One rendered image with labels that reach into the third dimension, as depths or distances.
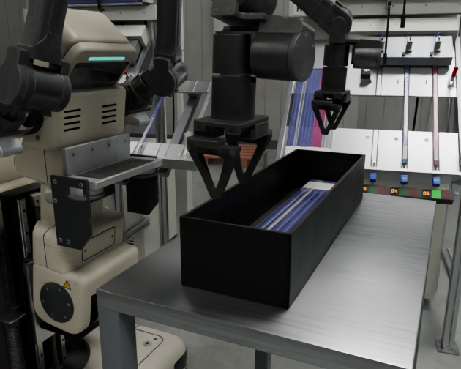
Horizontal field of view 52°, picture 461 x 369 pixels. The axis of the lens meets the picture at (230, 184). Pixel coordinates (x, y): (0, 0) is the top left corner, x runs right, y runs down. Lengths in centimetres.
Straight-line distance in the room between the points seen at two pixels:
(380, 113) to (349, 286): 508
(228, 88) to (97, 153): 59
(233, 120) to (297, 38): 13
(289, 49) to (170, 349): 116
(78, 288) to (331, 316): 66
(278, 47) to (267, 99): 532
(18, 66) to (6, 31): 662
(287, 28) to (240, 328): 38
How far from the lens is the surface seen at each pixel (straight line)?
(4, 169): 138
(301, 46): 56
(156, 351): 152
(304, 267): 72
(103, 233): 122
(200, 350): 201
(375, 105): 577
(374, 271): 82
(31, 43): 89
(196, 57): 609
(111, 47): 108
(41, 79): 89
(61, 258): 115
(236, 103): 60
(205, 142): 57
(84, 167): 110
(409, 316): 70
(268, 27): 58
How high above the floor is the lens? 114
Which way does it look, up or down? 15 degrees down
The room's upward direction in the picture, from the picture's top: straight up
